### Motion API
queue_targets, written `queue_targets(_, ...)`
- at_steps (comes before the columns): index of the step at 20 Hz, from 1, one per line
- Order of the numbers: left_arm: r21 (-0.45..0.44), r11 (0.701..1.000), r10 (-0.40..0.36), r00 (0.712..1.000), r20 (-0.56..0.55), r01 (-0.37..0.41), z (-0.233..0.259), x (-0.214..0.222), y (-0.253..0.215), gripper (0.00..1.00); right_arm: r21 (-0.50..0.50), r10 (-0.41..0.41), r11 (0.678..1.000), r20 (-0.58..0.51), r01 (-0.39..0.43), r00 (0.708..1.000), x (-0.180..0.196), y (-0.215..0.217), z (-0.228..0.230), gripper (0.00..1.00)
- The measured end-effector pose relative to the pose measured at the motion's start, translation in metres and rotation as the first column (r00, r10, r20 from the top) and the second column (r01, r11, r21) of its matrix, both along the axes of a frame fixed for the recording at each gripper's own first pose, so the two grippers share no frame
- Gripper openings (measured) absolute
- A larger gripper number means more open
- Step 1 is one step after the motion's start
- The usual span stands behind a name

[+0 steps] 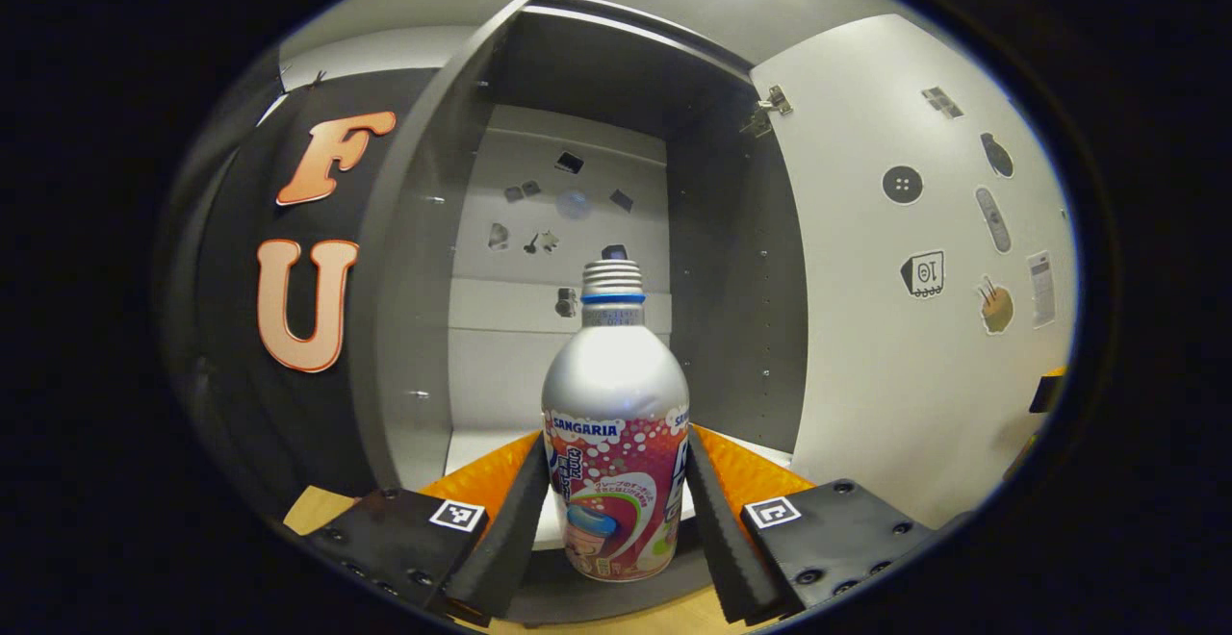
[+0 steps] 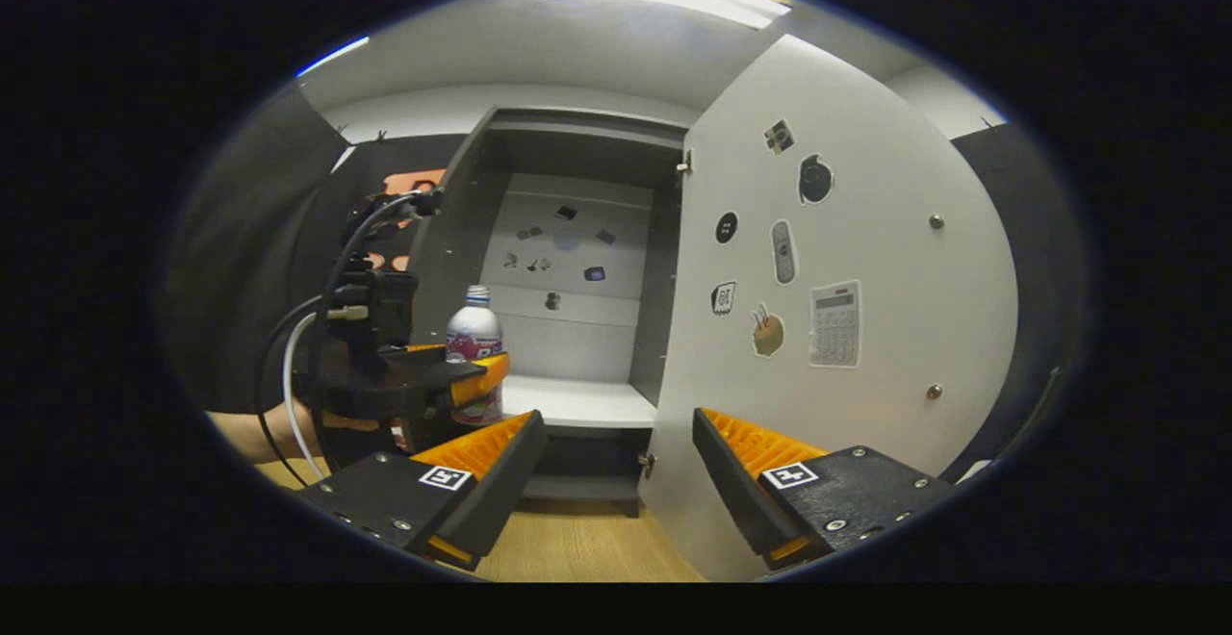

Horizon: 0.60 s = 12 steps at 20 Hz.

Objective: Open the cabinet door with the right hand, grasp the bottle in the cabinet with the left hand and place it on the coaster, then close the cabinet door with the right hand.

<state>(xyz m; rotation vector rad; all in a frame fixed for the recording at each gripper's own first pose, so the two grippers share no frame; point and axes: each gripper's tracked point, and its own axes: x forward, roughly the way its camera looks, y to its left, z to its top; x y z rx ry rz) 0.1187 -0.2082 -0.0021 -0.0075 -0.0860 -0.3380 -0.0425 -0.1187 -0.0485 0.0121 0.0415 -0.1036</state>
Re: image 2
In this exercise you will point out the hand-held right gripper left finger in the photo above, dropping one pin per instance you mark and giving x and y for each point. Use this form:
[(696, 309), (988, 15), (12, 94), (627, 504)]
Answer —
[(500, 481)]

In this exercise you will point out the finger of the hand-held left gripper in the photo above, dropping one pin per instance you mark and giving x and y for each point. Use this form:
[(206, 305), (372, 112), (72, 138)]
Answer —
[(414, 390), (419, 356)]

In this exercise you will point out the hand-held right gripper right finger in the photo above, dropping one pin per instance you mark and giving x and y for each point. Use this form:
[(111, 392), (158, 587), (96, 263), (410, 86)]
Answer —
[(736, 481)]

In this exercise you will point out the pink patterned bottle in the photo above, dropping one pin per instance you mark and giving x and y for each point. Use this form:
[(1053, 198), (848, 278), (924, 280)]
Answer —
[(474, 332)]

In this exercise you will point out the grey cabinet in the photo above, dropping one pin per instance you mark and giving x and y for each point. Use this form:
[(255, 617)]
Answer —
[(452, 260)]

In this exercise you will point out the white cabinet door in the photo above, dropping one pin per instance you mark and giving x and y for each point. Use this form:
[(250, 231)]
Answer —
[(866, 231)]

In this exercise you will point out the metal door hinge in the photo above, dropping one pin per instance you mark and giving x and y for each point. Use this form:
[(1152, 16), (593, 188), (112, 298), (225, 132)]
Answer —
[(684, 163), (647, 465)]

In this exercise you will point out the white cabinet shelf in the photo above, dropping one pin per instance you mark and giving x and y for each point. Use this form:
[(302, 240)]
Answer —
[(587, 402)]

